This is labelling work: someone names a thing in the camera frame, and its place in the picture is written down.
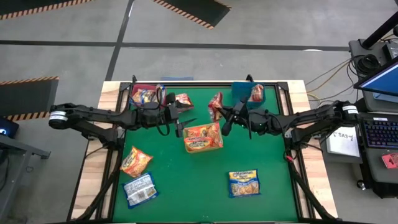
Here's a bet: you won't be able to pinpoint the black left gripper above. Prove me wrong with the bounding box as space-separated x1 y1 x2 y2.
146 93 198 139

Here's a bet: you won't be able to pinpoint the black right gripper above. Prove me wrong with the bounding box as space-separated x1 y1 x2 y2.
217 96 261 136

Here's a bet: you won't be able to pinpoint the red Maruchan noodle pack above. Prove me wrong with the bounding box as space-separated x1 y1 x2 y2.
207 91 224 123
175 93 195 113
248 83 265 103

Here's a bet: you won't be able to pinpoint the blue plastic bin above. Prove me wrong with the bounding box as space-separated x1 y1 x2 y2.
231 81 267 110

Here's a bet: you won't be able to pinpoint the red plastic bin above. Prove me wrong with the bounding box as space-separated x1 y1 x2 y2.
129 83 169 111

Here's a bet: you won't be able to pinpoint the green table mat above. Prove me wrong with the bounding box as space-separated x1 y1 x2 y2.
112 86 299 222

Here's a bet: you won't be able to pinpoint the black hazard-striped floor mat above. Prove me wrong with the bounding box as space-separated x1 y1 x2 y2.
0 0 94 21
152 0 233 30
0 76 60 122

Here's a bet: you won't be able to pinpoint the white SA3 label sheet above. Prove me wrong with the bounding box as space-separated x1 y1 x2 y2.
325 124 361 158

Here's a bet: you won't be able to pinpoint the workstation desk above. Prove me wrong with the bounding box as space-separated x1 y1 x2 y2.
348 39 398 78

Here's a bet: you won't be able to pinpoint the black backlit keyboard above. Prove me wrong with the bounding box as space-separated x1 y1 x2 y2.
362 117 398 149

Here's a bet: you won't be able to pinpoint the grey workstation shelf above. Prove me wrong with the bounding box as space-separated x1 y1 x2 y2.
355 93 398 185

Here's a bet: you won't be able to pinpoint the black monitor pole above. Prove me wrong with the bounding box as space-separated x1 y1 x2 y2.
360 12 398 50

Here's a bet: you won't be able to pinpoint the pink card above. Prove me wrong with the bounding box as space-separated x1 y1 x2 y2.
381 152 398 170

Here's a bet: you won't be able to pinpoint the grey metal cart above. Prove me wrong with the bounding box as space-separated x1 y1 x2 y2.
0 133 52 224

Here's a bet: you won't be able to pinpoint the black box device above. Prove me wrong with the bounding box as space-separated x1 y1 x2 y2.
382 42 398 62

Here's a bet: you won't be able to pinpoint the black equipment case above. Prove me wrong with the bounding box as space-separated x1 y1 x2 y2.
371 179 398 199

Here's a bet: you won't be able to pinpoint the black device with blue light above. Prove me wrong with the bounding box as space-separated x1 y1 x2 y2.
0 116 20 139

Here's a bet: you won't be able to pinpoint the black aluminium table frame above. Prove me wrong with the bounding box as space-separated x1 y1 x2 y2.
67 74 340 224

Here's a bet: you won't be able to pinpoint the yellow floor cable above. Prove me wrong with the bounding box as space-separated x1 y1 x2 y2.
306 60 354 94

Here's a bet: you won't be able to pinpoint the grey floor cable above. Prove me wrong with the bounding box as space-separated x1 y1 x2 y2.
304 57 352 86

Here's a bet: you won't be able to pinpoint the grey base plate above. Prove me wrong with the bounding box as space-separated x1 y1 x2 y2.
319 124 364 165

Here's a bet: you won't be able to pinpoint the black cable coil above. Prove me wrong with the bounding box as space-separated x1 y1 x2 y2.
356 54 382 75

